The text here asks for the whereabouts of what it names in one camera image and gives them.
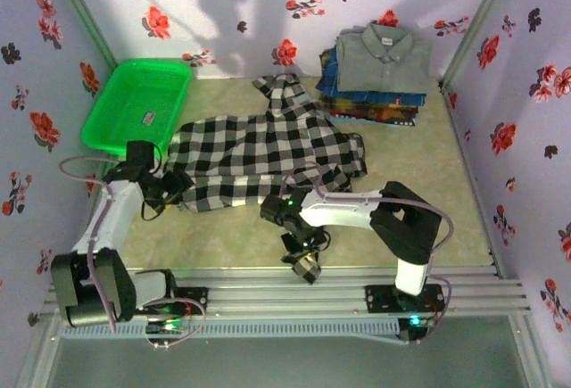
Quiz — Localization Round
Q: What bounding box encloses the black white checked shirt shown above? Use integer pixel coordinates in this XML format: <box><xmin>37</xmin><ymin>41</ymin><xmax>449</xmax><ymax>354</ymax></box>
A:
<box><xmin>162</xmin><ymin>73</ymin><xmax>369</xmax><ymax>285</ymax></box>

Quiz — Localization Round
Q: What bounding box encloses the green plastic basket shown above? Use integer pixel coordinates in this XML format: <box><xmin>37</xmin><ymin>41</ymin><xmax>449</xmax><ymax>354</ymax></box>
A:
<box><xmin>79</xmin><ymin>58</ymin><xmax>194</xmax><ymax>157</ymax></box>

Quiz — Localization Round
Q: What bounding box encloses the light blue folded shirt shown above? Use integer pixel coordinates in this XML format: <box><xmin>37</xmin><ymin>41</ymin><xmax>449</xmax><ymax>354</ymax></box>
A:
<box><xmin>327</xmin><ymin>113</ymin><xmax>418</xmax><ymax>128</ymax></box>

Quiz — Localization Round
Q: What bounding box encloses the right controller board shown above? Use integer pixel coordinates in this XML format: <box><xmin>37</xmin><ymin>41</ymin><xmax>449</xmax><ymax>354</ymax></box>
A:
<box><xmin>398</xmin><ymin>314</ymin><xmax>437</xmax><ymax>331</ymax></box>

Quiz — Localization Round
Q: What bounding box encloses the controller board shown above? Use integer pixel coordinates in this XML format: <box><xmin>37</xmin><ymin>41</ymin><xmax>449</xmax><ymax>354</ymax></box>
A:
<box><xmin>145</xmin><ymin>316</ymin><xmax>189</xmax><ymax>335</ymax></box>
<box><xmin>398</xmin><ymin>314</ymin><xmax>437</xmax><ymax>331</ymax></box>

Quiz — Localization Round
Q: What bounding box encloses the left controller board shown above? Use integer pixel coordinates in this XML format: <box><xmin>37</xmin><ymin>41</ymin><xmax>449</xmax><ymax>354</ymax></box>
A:
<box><xmin>145</xmin><ymin>316</ymin><xmax>189</xmax><ymax>335</ymax></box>

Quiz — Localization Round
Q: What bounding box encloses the dark orange patterned folded shirt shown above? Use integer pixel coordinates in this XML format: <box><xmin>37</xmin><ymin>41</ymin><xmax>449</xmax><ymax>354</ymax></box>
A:
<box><xmin>319</xmin><ymin>93</ymin><xmax>420</xmax><ymax>124</ymax></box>

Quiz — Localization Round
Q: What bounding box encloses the blue patterned folded shirt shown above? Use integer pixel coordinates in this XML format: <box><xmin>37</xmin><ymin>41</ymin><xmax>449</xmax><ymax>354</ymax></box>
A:
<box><xmin>317</xmin><ymin>46</ymin><xmax>427</xmax><ymax>108</ymax></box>

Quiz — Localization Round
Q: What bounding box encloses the grey folded shirt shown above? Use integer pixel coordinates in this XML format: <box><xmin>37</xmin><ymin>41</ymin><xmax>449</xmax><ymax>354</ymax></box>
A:
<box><xmin>334</xmin><ymin>23</ymin><xmax>434</xmax><ymax>95</ymax></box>

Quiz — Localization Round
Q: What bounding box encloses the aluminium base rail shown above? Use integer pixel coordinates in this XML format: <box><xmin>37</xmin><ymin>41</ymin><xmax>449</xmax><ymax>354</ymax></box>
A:
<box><xmin>42</xmin><ymin>265</ymin><xmax>530</xmax><ymax>318</ymax></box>

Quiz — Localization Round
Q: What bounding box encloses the grey slotted cable duct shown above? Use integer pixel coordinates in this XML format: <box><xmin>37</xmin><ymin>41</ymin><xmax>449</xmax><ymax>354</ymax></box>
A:
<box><xmin>57</xmin><ymin>318</ymin><xmax>402</xmax><ymax>341</ymax></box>

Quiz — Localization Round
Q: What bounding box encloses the lavender left arm cable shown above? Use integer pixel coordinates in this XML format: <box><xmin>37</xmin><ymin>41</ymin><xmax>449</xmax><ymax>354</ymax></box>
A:
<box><xmin>59</xmin><ymin>155</ymin><xmax>206</xmax><ymax>350</ymax></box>

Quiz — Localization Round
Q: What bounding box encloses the aluminium corner post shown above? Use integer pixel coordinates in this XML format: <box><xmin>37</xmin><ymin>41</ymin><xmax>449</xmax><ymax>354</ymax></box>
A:
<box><xmin>439</xmin><ymin>0</ymin><xmax>521</xmax><ymax>88</ymax></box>
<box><xmin>43</xmin><ymin>0</ymin><xmax>120</xmax><ymax>72</ymax></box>

